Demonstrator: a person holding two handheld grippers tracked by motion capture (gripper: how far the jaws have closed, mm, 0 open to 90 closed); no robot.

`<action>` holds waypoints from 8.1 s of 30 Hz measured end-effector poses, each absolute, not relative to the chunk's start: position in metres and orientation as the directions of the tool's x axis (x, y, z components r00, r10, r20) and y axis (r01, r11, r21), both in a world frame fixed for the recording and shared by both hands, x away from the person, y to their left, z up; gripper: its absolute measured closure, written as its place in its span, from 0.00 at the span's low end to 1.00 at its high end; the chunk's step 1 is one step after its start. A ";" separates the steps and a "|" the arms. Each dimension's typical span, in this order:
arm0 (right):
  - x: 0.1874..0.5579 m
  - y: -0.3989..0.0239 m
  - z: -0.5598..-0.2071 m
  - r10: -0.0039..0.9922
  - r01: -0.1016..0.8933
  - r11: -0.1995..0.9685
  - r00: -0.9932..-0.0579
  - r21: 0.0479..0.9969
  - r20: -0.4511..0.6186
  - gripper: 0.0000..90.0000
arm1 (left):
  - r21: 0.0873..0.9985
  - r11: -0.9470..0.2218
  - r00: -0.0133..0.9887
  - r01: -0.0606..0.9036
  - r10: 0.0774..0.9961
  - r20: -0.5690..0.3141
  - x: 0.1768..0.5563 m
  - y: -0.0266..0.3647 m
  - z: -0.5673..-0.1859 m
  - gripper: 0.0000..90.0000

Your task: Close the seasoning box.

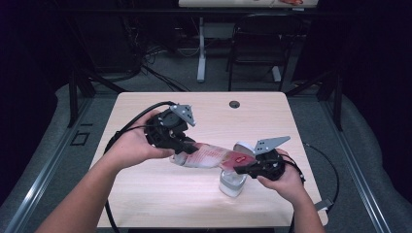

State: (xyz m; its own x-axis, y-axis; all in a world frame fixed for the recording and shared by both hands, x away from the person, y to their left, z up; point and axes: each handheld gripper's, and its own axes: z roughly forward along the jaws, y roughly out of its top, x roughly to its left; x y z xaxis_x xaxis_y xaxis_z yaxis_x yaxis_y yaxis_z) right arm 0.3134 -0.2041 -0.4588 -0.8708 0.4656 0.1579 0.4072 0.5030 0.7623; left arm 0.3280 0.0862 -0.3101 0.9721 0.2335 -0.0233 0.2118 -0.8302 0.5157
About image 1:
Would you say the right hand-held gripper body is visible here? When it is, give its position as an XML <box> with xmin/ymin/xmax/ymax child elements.
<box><xmin>253</xmin><ymin>135</ymin><xmax>292</xmax><ymax>182</ymax></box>

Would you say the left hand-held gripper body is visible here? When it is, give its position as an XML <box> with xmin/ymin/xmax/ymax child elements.
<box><xmin>144</xmin><ymin>103</ymin><xmax>197</xmax><ymax>153</ymax></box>

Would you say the red white spouted refill pouch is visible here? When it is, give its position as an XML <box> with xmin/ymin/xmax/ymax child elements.
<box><xmin>170</xmin><ymin>142</ymin><xmax>257</xmax><ymax>172</ymax></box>

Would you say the person's right hand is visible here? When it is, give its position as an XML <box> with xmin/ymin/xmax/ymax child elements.
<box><xmin>257</xmin><ymin>149</ymin><xmax>307</xmax><ymax>207</ymax></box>

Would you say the person's left hand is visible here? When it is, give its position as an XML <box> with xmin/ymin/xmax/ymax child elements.
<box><xmin>107</xmin><ymin>110</ymin><xmax>176</xmax><ymax>171</ymax></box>

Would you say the white table leg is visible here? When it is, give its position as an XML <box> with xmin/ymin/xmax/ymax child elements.
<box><xmin>196</xmin><ymin>17</ymin><xmax>208</xmax><ymax>83</ymax></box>

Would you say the black metal stand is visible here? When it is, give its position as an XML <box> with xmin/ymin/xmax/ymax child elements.
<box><xmin>286</xmin><ymin>69</ymin><xmax>344</xmax><ymax>132</ymax></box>
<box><xmin>67</xmin><ymin>69</ymin><xmax>127</xmax><ymax>129</ymax></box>

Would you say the black folding chair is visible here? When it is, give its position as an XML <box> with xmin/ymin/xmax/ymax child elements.
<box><xmin>226</xmin><ymin>13</ymin><xmax>304</xmax><ymax>92</ymax></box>

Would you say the left hand-held gripper black cable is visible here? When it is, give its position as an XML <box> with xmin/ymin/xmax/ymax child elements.
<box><xmin>103</xmin><ymin>100</ymin><xmax>178</xmax><ymax>233</ymax></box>

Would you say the hand-held gripper black cable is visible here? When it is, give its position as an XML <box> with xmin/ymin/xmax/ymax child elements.
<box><xmin>103</xmin><ymin>100</ymin><xmax>178</xmax><ymax>233</ymax></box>
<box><xmin>278</xmin><ymin>142</ymin><xmax>340</xmax><ymax>233</ymax></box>

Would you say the bundle of floor cables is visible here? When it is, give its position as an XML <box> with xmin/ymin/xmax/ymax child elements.
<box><xmin>122</xmin><ymin>16</ymin><xmax>192</xmax><ymax>93</ymax></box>

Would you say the right hand-held gripper black cable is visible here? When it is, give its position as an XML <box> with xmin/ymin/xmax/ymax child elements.
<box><xmin>278</xmin><ymin>142</ymin><xmax>340</xmax><ymax>233</ymax></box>

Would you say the aluminium floor rail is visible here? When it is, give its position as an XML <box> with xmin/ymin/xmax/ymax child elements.
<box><xmin>319</xmin><ymin>96</ymin><xmax>395</xmax><ymax>233</ymax></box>
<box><xmin>0</xmin><ymin>96</ymin><xmax>95</xmax><ymax>233</ymax></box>

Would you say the black floor outlet frame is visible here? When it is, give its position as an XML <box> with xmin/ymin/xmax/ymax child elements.
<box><xmin>70</xmin><ymin>130</ymin><xmax>91</xmax><ymax>147</ymax></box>

